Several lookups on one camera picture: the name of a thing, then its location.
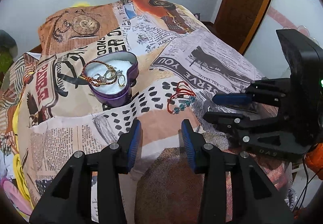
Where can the pink cloth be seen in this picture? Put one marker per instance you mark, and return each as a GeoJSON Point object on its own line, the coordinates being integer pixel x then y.
{"type": "Point", "coordinates": [15, 196]}

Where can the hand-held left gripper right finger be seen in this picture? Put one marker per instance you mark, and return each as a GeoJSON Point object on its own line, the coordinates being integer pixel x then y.
{"type": "Point", "coordinates": [188, 148]}

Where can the yellow cloth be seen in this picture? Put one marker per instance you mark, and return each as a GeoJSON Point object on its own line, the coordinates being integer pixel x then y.
{"type": "Point", "coordinates": [21, 163]}

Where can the grey garment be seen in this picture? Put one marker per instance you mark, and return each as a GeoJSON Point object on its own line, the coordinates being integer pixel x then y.
{"type": "Point", "coordinates": [7, 41]}

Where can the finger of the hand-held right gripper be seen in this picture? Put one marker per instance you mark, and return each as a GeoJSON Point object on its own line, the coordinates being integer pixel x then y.
{"type": "Point", "coordinates": [229, 98]}
{"type": "Point", "coordinates": [227, 120]}

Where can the yellow round object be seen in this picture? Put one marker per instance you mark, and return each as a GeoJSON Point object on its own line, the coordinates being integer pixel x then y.
{"type": "Point", "coordinates": [80, 4]}

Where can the brown wooden door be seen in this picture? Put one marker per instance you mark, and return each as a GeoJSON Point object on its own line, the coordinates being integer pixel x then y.
{"type": "Point", "coordinates": [242, 4]}

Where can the purple heart-shaped tin box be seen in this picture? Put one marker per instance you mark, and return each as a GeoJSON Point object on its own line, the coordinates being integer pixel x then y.
{"type": "Point", "coordinates": [111, 98]}

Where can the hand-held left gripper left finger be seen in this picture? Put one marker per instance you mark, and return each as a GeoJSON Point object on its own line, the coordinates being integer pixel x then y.
{"type": "Point", "coordinates": [133, 148]}

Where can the newspaper print blanket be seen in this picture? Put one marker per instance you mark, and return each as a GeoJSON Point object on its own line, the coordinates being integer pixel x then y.
{"type": "Point", "coordinates": [164, 50]}

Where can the striped orange blanket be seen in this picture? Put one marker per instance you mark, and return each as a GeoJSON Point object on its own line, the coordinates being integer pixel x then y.
{"type": "Point", "coordinates": [12, 103]}

